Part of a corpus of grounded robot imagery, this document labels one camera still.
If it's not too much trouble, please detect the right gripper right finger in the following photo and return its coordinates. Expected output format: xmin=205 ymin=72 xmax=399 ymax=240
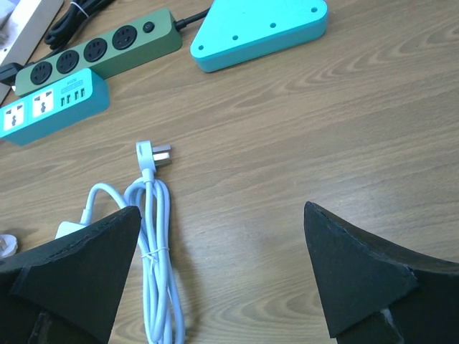
xmin=304 ymin=202 xmax=458 ymax=343

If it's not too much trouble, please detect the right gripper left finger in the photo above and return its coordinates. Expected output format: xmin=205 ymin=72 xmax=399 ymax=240
xmin=1 ymin=206 xmax=141 ymax=343

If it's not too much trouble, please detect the light blue power strip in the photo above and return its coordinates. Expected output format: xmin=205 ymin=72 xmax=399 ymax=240
xmin=55 ymin=221 xmax=85 ymax=239

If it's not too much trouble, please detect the teal power strip with USB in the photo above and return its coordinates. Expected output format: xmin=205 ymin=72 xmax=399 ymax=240
xmin=1 ymin=68 xmax=110 ymax=146

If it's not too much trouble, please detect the cream power strip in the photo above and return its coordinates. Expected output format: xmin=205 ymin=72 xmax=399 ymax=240
xmin=1 ymin=0 xmax=64 ymax=65

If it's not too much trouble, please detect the dark green power strip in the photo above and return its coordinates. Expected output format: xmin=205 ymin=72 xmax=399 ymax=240
xmin=15 ymin=8 xmax=182 ymax=97

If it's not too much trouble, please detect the teal triangular power socket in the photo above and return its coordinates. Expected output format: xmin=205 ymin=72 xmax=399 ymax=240
xmin=189 ymin=0 xmax=328 ymax=72

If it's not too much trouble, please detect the light blue coiled cable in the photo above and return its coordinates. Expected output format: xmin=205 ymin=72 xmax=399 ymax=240
xmin=80 ymin=140 xmax=187 ymax=344

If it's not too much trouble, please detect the black coiled cable right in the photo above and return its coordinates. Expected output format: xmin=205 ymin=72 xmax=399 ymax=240
xmin=174 ymin=9 xmax=211 ymax=32

